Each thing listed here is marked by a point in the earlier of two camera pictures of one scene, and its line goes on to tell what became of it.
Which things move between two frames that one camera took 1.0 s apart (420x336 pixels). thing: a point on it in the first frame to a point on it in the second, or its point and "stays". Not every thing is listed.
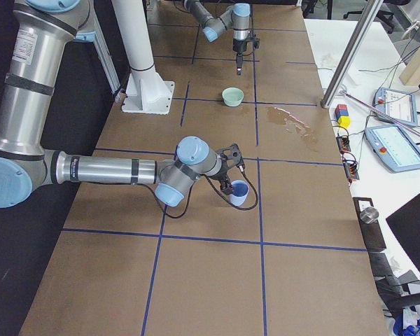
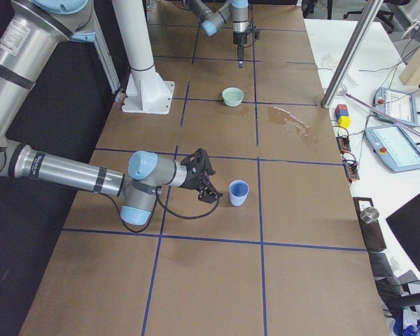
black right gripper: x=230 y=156 to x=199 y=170
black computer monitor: x=414 y=225 stays
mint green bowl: x=232 y=96 stays
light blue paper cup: x=241 y=190 stays
